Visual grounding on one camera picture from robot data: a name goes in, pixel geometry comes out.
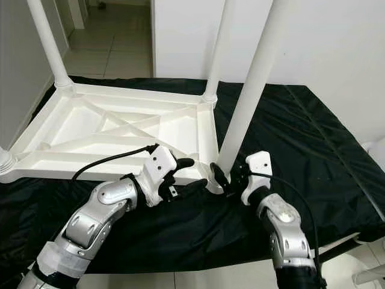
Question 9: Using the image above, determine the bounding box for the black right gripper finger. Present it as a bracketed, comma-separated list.
[209, 163, 230, 190]

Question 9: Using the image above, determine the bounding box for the white plastic table leg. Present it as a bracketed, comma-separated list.
[0, 148, 16, 175]
[202, 0, 236, 103]
[217, 0, 289, 175]
[27, 0, 74, 91]

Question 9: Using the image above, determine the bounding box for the white plastic children table top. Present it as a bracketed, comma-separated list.
[0, 77, 223, 193]

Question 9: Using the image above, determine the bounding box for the black fabric table cover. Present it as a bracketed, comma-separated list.
[0, 75, 385, 278]

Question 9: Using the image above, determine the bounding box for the black metal table leg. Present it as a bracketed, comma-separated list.
[319, 238, 362, 263]

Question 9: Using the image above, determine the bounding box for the white domed appliance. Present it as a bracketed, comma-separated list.
[366, 141, 385, 157]

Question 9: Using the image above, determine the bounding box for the white standing fan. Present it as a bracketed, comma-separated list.
[352, 265, 385, 287]

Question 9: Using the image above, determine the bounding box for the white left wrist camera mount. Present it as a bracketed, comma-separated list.
[141, 144, 181, 207]

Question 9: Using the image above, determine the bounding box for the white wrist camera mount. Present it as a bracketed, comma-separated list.
[141, 144, 181, 207]
[241, 151, 273, 205]

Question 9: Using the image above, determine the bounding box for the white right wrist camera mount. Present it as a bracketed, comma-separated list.
[241, 151, 273, 205]

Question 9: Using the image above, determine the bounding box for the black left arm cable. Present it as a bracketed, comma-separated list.
[71, 144, 160, 181]

